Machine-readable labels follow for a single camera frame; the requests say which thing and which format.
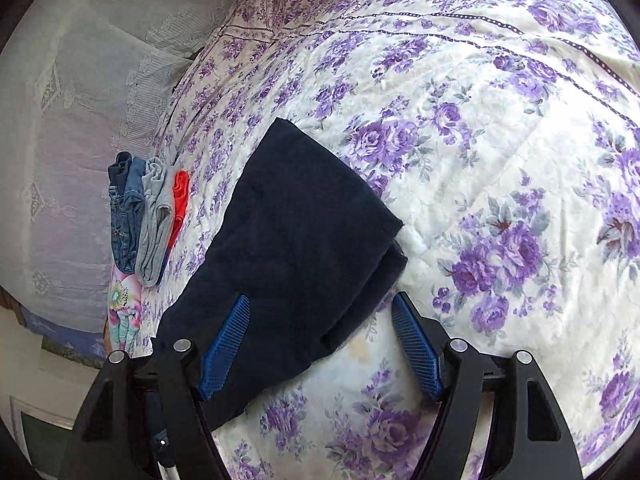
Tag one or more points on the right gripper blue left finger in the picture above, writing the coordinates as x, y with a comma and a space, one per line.
220, 355

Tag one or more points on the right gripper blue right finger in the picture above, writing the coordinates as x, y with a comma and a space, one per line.
422, 357

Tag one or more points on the dark navy pants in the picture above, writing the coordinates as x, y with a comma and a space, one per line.
313, 249

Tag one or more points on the colourful floral pink cloth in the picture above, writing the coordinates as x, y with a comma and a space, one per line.
124, 310

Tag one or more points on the folded red garment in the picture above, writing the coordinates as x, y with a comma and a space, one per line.
180, 194

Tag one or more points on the folded grey garment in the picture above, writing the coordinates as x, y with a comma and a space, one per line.
157, 220

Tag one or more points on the folded blue jeans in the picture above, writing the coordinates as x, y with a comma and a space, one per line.
126, 217

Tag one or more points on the folded dark navy garment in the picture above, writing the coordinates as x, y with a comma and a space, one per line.
118, 172

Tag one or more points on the purple floral bedspread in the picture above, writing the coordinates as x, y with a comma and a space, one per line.
504, 134

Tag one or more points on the white lace pillow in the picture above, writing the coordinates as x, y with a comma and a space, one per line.
81, 80

